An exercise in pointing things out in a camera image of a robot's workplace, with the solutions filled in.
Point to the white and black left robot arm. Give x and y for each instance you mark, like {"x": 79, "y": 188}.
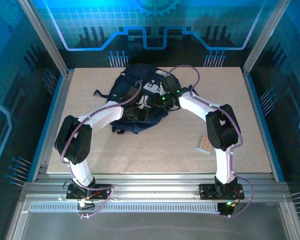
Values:
{"x": 75, "y": 140}

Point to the black controller box with LED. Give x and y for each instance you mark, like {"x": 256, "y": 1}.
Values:
{"x": 226, "y": 208}

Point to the aluminium frame rail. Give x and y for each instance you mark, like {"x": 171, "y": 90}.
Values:
{"x": 155, "y": 185}

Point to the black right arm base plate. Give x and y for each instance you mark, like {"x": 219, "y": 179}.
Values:
{"x": 206, "y": 191}

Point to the navy blue backpack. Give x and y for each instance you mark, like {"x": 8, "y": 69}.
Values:
{"x": 130, "y": 80}

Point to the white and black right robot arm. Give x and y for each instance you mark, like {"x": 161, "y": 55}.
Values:
{"x": 222, "y": 130}

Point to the blue notepad with orange pattern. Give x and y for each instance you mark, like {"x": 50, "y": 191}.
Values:
{"x": 204, "y": 144}

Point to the aluminium frame post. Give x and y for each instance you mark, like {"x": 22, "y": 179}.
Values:
{"x": 43, "y": 37}
{"x": 265, "y": 37}

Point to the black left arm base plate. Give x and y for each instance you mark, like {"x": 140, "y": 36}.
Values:
{"x": 103, "y": 193}

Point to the white plug connector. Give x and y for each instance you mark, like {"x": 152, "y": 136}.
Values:
{"x": 83, "y": 203}

